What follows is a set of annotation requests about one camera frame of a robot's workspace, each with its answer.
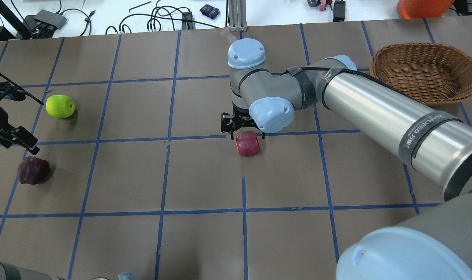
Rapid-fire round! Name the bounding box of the grey usb hub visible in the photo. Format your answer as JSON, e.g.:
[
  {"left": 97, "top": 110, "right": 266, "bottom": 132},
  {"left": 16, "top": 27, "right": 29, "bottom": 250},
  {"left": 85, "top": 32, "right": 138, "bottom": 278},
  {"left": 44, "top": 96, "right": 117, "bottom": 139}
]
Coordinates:
[{"left": 23, "top": 9, "right": 68, "bottom": 39}]

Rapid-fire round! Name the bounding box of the orange object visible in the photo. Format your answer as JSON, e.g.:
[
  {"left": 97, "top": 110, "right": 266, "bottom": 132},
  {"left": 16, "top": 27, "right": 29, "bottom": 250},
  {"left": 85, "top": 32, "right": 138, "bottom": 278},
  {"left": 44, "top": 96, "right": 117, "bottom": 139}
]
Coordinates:
[{"left": 396, "top": 0, "right": 455, "bottom": 19}]

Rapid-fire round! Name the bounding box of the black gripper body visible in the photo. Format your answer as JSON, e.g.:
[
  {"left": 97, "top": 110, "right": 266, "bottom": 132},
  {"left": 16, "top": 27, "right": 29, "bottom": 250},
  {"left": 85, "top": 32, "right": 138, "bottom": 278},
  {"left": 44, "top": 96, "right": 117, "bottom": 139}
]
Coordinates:
[
  {"left": 0, "top": 84, "right": 24, "bottom": 148},
  {"left": 221, "top": 105, "right": 259, "bottom": 140}
]

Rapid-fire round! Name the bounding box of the aluminium frame post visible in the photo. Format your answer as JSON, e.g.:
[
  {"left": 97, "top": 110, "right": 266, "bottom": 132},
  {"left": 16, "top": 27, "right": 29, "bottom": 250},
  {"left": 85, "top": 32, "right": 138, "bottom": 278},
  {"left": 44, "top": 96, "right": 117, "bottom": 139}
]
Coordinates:
[{"left": 227, "top": 0, "right": 248, "bottom": 32}]

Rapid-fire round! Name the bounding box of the wicker basket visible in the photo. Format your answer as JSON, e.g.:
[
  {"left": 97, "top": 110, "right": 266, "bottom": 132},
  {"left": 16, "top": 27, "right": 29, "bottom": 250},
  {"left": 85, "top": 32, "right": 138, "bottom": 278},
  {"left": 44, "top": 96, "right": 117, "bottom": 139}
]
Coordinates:
[{"left": 369, "top": 43, "right": 472, "bottom": 106}]

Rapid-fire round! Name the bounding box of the green apple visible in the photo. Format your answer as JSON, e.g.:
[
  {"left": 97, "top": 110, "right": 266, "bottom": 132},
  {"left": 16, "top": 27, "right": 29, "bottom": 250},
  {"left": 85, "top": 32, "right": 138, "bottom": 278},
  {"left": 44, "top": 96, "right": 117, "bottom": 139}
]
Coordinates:
[{"left": 45, "top": 94, "right": 76, "bottom": 119}]

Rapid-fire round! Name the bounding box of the red yellow apple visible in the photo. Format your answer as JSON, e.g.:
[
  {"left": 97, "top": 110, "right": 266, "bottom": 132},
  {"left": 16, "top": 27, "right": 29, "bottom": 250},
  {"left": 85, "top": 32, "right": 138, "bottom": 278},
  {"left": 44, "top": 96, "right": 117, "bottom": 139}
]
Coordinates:
[{"left": 235, "top": 131, "right": 260, "bottom": 157}]

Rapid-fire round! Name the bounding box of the black monitor stand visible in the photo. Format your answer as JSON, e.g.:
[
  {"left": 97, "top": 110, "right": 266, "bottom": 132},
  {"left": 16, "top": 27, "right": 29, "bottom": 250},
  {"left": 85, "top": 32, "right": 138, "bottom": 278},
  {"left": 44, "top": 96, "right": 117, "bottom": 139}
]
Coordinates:
[{"left": 0, "top": 0, "right": 33, "bottom": 40}]

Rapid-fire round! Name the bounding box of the dark red apple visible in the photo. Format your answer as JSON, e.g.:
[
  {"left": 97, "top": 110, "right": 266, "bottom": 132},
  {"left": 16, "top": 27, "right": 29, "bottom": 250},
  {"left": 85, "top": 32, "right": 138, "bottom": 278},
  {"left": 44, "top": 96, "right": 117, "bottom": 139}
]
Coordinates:
[{"left": 18, "top": 156, "right": 50, "bottom": 186}]

